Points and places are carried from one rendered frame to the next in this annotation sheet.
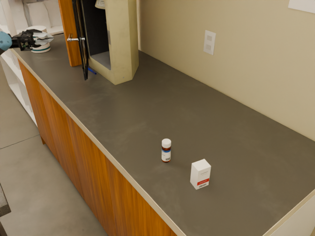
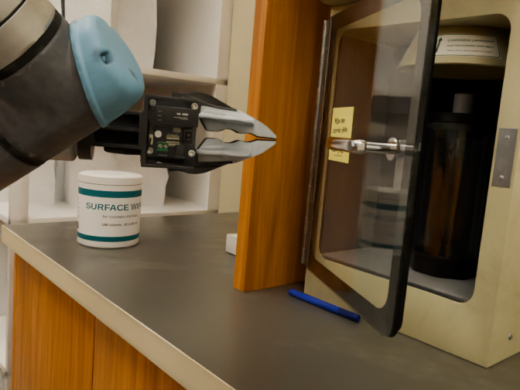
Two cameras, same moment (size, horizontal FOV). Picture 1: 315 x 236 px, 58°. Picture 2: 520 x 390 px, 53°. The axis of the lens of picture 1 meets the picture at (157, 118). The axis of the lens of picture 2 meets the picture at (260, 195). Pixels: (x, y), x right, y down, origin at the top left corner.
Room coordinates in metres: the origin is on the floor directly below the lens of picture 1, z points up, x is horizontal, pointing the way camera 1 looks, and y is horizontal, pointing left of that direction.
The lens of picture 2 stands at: (0.79, 0.57, 1.21)
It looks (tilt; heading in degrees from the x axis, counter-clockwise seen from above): 7 degrees down; 356
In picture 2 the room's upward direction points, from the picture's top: 5 degrees clockwise
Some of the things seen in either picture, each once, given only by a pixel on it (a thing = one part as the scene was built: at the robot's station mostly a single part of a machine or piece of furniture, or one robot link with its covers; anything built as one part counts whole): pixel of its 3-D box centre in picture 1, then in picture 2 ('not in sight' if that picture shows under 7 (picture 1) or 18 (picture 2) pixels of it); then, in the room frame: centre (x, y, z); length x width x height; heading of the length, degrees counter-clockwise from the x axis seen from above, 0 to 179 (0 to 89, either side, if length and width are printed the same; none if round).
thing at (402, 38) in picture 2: (80, 34); (356, 152); (1.47, 0.40, 1.19); 0.30 x 0.01 x 0.40; 10
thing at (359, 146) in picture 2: (73, 37); (359, 145); (1.39, 0.42, 1.20); 0.10 x 0.05 x 0.03; 10
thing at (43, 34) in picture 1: (42, 36); (240, 122); (1.36, 0.56, 1.21); 0.09 x 0.06 x 0.03; 100
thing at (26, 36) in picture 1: (20, 40); (140, 129); (1.34, 0.66, 1.20); 0.12 x 0.09 x 0.08; 100
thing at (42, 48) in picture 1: (38, 39); (109, 207); (1.90, 0.81, 1.02); 0.13 x 0.13 x 0.15
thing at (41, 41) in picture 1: (44, 42); (237, 151); (1.36, 0.56, 1.18); 0.09 x 0.06 x 0.03; 100
